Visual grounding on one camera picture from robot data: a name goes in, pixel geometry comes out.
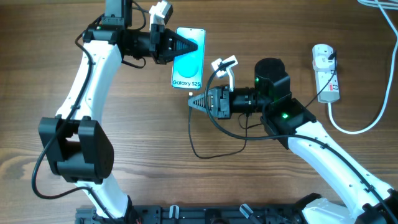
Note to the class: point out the white usb charger adapter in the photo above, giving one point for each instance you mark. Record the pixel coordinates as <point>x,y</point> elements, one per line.
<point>323,63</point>

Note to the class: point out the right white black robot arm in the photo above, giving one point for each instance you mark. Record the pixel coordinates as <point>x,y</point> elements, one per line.
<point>365,198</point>

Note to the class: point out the blue screen smartphone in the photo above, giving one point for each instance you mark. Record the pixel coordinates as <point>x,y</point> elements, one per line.
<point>187,72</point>

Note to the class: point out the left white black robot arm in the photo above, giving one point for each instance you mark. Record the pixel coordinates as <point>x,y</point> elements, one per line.
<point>75,144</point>

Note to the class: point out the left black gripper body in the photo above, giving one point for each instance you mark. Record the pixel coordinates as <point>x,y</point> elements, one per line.
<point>157,43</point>

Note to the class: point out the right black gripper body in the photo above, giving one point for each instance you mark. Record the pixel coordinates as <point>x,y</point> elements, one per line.
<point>224,93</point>

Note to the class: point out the white power strip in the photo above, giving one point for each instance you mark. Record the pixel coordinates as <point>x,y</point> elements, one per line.
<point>326,82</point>

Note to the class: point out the black mounting rail base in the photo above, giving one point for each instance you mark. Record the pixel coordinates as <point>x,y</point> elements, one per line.
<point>153,214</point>

